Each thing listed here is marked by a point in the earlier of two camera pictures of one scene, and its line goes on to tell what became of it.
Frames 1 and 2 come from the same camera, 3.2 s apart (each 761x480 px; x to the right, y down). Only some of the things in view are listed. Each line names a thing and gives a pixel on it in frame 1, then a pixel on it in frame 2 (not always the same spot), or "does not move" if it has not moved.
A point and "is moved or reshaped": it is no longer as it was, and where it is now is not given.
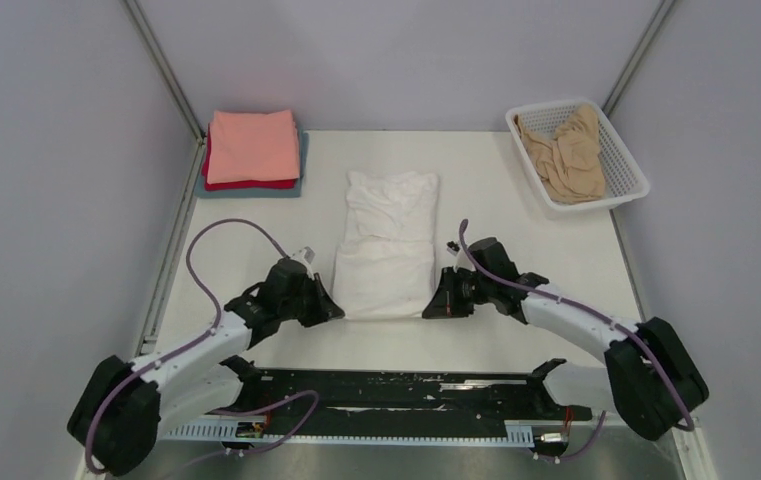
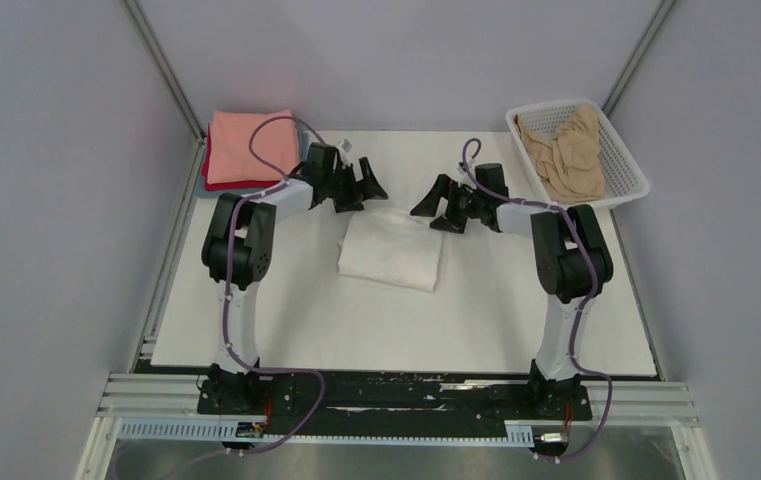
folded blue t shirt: [299, 189] does not move
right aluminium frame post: [638, 54] does not move
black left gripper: [325, 309] to [359, 193]
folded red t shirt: [243, 185] does not move
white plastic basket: [574, 158] does not move
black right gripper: [444, 303] to [450, 221]
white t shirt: [385, 264] is moved or reshaped
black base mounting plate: [319, 397] does not move
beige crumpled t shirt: [570, 162] does not move
